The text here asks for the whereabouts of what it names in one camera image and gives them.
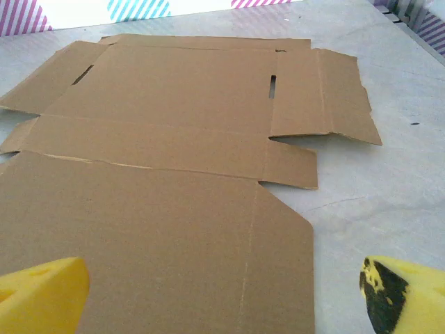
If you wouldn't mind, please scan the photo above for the aluminium side rail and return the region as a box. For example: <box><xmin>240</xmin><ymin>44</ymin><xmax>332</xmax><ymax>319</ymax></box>
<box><xmin>373</xmin><ymin>0</ymin><xmax>445</xmax><ymax>67</ymax></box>

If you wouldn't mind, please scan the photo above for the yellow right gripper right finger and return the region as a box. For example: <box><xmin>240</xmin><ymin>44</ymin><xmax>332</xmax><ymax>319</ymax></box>
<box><xmin>359</xmin><ymin>255</ymin><xmax>445</xmax><ymax>334</ymax></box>

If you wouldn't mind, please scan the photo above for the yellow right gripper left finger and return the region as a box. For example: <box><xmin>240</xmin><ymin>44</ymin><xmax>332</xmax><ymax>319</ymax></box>
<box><xmin>0</xmin><ymin>256</ymin><xmax>90</xmax><ymax>334</ymax></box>

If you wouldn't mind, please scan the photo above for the brown cardboard box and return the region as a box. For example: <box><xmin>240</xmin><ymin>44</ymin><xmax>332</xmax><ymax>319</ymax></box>
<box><xmin>0</xmin><ymin>33</ymin><xmax>383</xmax><ymax>334</ymax></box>

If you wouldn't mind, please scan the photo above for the aluminium frame post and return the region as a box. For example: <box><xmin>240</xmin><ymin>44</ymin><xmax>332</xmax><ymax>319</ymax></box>
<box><xmin>392</xmin><ymin>0</ymin><xmax>429</xmax><ymax>26</ymax></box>

